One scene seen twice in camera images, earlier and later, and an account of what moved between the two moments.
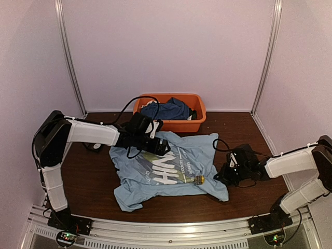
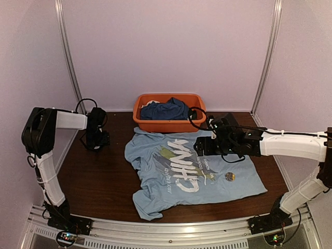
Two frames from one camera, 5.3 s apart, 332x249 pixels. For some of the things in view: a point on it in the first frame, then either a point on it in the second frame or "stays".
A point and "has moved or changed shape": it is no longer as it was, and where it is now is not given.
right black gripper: x=223 y=176 -> x=201 y=141
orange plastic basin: x=192 y=100 stays
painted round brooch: x=199 y=179 has moved or changed shape
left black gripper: x=161 y=151 -> x=105 y=140
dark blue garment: x=174 y=109 stays
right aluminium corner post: x=277 y=17 stays
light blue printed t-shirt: x=190 y=168 has moved or changed shape
